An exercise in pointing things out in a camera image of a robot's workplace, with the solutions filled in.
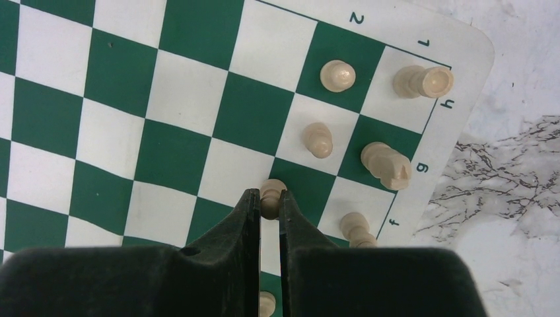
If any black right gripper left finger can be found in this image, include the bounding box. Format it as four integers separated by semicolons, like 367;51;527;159
1;189;261;316

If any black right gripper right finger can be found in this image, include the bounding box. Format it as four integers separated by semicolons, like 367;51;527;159
279;190;486;316

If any white bishop piece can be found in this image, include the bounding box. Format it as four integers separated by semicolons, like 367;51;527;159
339;212;378;248

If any green white chess board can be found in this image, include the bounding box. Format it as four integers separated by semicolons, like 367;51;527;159
1;1;494;316

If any white knight on g1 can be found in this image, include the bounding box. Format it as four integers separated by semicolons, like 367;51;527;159
361;142;412;191

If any white pawn far row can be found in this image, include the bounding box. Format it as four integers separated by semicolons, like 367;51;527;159
302;122;333;159

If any white rook corner h1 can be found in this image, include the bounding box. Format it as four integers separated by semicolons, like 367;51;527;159
392;65;454;99

